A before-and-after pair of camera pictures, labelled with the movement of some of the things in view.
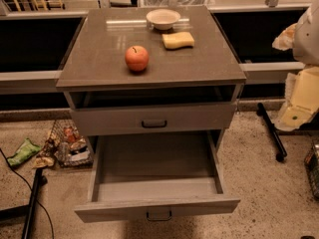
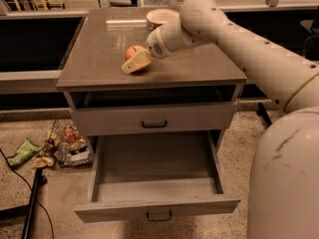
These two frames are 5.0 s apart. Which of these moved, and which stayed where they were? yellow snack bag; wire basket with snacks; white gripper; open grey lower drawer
Moved: white gripper
Stayed: wire basket with snacks; yellow snack bag; open grey lower drawer
